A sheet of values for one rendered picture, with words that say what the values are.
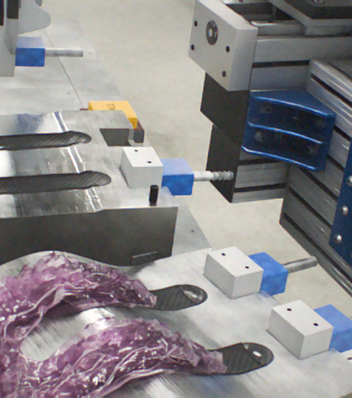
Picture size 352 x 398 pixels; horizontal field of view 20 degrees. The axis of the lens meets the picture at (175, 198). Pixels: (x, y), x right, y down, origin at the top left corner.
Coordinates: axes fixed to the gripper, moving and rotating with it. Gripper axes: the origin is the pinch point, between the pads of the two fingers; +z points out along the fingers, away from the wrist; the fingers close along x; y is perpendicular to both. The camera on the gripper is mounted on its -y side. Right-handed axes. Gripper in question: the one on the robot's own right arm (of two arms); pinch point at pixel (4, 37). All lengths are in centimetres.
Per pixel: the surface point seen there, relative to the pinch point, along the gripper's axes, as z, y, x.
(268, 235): 95, 93, 102
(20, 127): 6.5, 0.3, -14.1
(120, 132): 6.7, 12.6, -15.7
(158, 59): 95, 99, 243
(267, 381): 10, 15, -62
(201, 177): 5.9, 19.0, -29.7
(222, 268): 7, 16, -47
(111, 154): 6.0, 9.8, -23.0
